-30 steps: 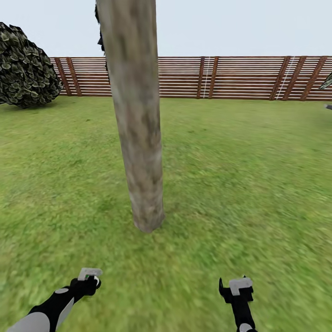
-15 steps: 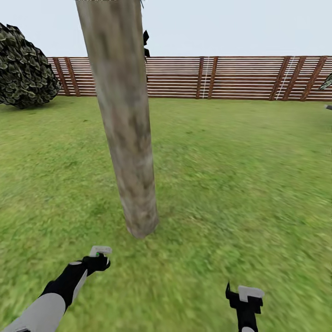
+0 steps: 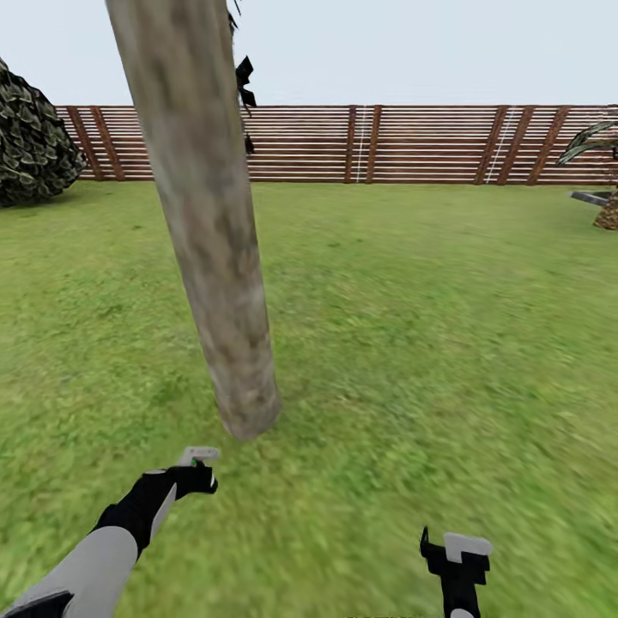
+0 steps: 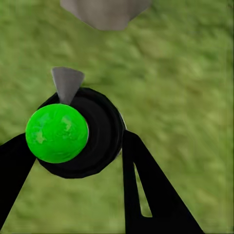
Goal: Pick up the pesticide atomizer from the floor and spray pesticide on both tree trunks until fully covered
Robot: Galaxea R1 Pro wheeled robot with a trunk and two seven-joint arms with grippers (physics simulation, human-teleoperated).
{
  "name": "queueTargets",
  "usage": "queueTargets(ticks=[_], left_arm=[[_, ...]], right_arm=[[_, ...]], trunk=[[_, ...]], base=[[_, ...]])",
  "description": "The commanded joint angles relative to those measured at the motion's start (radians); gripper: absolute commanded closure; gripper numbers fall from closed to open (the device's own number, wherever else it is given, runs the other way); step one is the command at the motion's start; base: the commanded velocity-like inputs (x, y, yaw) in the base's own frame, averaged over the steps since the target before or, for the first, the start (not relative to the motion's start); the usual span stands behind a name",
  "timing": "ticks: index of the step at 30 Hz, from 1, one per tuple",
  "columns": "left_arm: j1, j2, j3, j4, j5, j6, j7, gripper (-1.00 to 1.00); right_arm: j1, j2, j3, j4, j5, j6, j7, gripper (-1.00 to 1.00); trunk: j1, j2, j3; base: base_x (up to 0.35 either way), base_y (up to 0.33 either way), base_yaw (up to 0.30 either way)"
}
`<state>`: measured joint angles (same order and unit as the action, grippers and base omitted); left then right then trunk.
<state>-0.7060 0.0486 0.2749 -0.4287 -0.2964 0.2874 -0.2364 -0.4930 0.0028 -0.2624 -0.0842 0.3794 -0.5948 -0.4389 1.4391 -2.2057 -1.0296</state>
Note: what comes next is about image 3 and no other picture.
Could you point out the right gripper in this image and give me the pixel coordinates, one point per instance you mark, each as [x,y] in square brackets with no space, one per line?
[471,570]

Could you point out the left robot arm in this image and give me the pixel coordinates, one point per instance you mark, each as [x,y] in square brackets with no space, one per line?
[89,581]

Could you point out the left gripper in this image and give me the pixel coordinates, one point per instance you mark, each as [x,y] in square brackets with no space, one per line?
[197,480]

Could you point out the tree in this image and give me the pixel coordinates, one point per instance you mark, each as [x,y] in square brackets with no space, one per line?
[178,59]
[247,97]

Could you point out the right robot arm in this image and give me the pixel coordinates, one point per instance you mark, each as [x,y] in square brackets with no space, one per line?
[461,564]

